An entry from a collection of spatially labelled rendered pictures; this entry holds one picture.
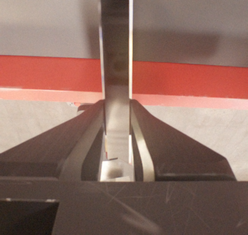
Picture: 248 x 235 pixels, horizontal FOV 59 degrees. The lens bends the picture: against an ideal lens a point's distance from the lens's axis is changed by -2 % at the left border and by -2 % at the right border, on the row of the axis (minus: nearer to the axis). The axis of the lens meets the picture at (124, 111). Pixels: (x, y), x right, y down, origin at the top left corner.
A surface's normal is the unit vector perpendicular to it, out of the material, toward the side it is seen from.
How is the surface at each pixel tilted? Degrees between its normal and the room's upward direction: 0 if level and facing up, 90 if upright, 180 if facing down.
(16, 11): 0
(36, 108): 0
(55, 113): 0
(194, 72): 90
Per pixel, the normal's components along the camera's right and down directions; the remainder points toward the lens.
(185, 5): 0.00, 0.74
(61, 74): 0.06, -0.67
